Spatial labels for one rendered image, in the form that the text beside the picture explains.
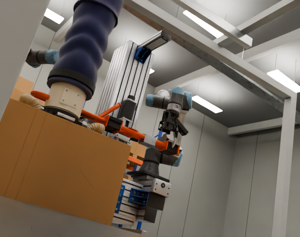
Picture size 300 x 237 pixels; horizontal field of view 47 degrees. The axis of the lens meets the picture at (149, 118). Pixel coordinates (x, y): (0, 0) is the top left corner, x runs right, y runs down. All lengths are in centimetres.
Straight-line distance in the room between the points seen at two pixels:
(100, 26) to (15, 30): 130
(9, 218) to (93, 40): 92
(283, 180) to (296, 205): 781
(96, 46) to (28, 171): 69
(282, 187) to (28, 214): 416
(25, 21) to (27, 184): 94
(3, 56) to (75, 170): 99
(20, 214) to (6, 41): 81
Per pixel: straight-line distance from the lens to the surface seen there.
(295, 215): 1279
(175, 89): 197
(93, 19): 178
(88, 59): 167
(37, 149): 138
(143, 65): 279
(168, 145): 184
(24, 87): 929
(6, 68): 46
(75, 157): 142
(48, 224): 123
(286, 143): 521
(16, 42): 48
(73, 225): 125
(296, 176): 1312
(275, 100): 888
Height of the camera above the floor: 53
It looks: 21 degrees up
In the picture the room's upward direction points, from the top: 14 degrees clockwise
